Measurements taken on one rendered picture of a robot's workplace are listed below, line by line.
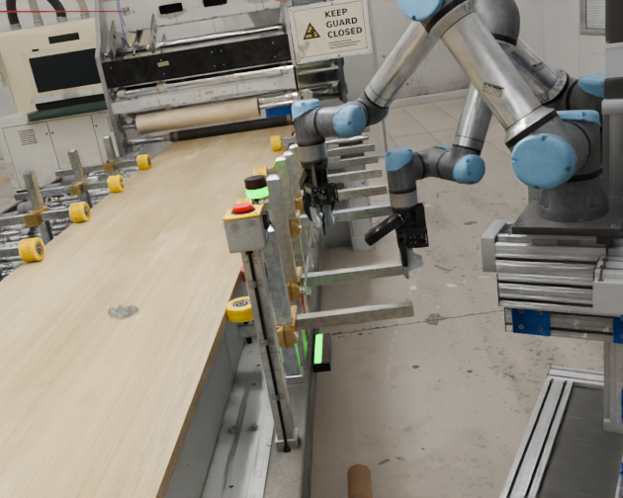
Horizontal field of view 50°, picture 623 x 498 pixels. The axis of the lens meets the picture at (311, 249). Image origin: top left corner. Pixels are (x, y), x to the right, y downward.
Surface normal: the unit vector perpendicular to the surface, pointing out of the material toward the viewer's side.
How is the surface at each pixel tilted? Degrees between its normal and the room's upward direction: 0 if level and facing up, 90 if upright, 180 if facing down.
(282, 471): 0
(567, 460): 0
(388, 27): 90
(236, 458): 0
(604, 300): 90
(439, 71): 90
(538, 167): 96
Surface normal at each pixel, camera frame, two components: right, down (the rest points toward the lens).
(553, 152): -0.52, 0.45
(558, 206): -0.70, 0.04
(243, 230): -0.04, 0.33
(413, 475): -0.15, -0.93
